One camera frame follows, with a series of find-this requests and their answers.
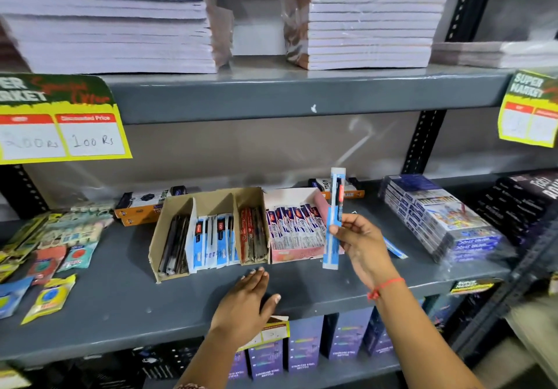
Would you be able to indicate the wrapped stack of white notebooks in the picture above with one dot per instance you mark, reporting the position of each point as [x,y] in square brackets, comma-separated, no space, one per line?
[370,18]

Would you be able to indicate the small black yellow shelf label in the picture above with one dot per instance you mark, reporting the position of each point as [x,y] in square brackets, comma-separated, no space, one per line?
[473,286]

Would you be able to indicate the row of white red-blue packets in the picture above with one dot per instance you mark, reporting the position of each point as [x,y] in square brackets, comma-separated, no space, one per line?
[294,227]

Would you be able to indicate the row of purple bottle boxes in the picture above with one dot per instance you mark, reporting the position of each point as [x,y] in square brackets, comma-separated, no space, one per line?
[305,340]

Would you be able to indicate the person's right thumb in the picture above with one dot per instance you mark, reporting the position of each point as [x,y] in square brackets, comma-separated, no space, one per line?
[342,232]

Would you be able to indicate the small blue pen packet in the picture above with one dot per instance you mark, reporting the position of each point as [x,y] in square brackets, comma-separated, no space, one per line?
[396,248]

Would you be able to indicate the stack of black packets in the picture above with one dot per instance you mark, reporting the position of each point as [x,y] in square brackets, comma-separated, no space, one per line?
[518,201]

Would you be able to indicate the person's right forearm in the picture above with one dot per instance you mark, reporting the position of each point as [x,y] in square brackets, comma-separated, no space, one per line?
[418,340]

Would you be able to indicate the person's right hand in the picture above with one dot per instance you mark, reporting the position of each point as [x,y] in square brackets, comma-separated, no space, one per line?
[368,251]

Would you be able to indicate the pile of stationery blister packets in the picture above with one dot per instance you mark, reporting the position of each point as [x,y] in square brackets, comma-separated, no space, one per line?
[48,253]

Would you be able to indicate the large stack of white notebooks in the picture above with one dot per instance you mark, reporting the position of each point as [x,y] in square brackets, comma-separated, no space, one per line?
[109,18]

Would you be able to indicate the bunch of black pen packets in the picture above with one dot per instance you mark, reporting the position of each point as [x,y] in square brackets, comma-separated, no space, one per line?
[174,245]

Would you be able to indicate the row of black boxes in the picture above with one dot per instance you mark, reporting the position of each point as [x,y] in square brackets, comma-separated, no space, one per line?
[144,360]

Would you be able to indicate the row of blue pen packs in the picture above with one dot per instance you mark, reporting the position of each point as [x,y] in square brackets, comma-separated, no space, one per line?
[209,240]

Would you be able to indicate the dark metal side rack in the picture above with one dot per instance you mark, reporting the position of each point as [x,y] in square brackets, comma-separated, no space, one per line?
[523,271]

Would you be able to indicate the yellow green price label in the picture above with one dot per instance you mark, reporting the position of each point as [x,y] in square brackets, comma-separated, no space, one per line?
[529,110]

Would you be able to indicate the small yellow white shelf label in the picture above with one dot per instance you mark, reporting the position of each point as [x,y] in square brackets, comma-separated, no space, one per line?
[272,332]

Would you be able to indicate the long blue pen packet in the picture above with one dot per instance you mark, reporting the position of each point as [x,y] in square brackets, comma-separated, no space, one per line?
[335,197]

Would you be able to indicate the large yellow price label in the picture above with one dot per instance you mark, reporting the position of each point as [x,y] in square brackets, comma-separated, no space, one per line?
[61,131]

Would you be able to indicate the grey metal shelf rack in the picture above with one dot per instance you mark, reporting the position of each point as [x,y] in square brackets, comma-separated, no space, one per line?
[261,92]

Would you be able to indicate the pink cardboard box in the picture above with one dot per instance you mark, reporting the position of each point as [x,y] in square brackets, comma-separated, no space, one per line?
[287,197]

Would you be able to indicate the bunch of red pen packets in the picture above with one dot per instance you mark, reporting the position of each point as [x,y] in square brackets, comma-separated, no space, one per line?
[253,234]

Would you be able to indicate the person's left hand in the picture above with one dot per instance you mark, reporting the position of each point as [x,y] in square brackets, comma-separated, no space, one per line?
[242,310]

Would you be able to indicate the brown cardboard divider box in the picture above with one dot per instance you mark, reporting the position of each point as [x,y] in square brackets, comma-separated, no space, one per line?
[213,203]

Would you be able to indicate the orange white stationery box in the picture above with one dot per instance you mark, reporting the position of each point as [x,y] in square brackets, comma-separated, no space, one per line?
[325,185]
[144,205]

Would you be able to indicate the person's left forearm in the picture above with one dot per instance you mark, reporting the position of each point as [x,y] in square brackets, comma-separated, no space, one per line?
[209,362]

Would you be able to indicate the person's left thumb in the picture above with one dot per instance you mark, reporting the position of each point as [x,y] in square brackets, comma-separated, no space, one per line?
[271,304]

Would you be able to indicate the low stack of notebooks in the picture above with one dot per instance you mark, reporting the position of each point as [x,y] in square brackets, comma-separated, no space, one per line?
[497,53]

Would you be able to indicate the stack of colourful crayon boxes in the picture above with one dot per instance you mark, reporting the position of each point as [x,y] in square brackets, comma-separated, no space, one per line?
[444,218]

